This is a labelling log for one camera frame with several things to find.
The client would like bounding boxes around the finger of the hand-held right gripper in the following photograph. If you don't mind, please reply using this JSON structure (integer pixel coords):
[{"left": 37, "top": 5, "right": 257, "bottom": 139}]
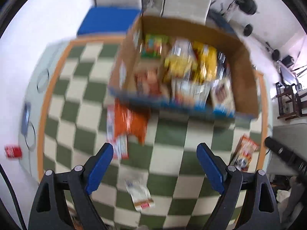
[{"left": 264, "top": 136, "right": 307, "bottom": 173}]

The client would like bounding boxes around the black cable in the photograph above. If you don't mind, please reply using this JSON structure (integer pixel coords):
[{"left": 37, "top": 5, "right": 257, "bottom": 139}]
[{"left": 0, "top": 163, "right": 27, "bottom": 230}]

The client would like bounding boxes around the large yellow snack bag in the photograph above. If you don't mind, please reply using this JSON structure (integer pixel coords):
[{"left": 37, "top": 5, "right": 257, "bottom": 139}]
[{"left": 163, "top": 41, "right": 219, "bottom": 84}]

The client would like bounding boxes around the white packet with red end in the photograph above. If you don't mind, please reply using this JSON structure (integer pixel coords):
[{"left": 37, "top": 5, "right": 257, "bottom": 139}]
[{"left": 125, "top": 180, "right": 155, "bottom": 212}]

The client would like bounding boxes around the green snack packet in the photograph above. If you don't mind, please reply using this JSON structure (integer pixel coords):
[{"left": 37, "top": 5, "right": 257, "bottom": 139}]
[{"left": 141, "top": 34, "right": 169, "bottom": 58}]

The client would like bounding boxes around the brown and white wafer packet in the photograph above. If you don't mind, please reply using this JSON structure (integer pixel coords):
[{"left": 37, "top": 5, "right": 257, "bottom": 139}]
[{"left": 211, "top": 80, "right": 235, "bottom": 112}]

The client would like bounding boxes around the grey shell chair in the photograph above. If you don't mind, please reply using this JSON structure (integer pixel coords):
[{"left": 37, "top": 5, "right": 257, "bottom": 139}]
[{"left": 266, "top": 123, "right": 307, "bottom": 175}]

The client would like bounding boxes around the white cookie packet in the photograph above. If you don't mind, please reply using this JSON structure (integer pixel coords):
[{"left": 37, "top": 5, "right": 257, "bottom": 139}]
[{"left": 171, "top": 78, "right": 209, "bottom": 107}]

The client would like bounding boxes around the dark sit-up bench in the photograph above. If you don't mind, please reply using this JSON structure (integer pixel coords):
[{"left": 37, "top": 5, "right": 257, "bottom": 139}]
[{"left": 209, "top": 10, "right": 237, "bottom": 33}]

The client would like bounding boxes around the black speaker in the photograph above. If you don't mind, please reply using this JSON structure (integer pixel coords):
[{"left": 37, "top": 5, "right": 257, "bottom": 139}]
[{"left": 282, "top": 56, "right": 295, "bottom": 68}]

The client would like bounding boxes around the red can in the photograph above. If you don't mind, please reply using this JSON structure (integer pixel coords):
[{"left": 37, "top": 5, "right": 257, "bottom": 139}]
[{"left": 4, "top": 145, "right": 22, "bottom": 160}]

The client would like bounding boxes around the silver snack packet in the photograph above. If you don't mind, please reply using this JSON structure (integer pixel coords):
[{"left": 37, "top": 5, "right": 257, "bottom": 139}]
[{"left": 215, "top": 53, "right": 231, "bottom": 82}]

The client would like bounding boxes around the red panda snack packet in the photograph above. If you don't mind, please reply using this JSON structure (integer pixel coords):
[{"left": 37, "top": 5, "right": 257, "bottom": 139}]
[{"left": 229, "top": 135, "right": 261, "bottom": 172}]

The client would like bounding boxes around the cardboard box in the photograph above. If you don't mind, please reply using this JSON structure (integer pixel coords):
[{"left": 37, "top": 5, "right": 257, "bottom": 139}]
[{"left": 107, "top": 16, "right": 261, "bottom": 120}]

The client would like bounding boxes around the white padded chair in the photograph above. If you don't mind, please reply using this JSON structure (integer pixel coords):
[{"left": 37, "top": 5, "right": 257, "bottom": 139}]
[{"left": 161, "top": 0, "right": 216, "bottom": 25}]

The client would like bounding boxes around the red and white snack packet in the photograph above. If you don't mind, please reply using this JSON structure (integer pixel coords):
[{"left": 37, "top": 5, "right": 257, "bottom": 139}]
[{"left": 107, "top": 105, "right": 129, "bottom": 160}]

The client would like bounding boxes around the black barbell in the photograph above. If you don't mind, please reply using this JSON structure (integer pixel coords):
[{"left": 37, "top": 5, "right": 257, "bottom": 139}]
[{"left": 216, "top": 0, "right": 258, "bottom": 15}]

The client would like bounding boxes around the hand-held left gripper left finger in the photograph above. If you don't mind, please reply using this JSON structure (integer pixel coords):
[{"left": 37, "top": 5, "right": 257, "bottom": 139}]
[{"left": 28, "top": 142, "right": 114, "bottom": 230}]

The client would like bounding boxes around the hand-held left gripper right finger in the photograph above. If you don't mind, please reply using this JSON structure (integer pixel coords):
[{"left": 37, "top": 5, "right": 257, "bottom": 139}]
[{"left": 196, "top": 142, "right": 282, "bottom": 230}]

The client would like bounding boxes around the curl bar with black plates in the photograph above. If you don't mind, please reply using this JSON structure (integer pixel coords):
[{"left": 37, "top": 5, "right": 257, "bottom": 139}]
[{"left": 242, "top": 23, "right": 282, "bottom": 61}]

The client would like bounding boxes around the dark wooden chair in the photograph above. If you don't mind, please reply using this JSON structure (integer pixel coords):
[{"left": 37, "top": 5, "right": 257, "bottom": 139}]
[{"left": 276, "top": 83, "right": 307, "bottom": 120}]

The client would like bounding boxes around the orange snack packet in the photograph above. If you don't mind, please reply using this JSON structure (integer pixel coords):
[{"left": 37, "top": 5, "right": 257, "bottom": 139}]
[{"left": 115, "top": 99, "right": 150, "bottom": 145}]

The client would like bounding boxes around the brown snack packet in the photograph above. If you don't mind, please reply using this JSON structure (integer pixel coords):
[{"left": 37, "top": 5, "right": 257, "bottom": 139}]
[{"left": 134, "top": 63, "right": 161, "bottom": 96}]

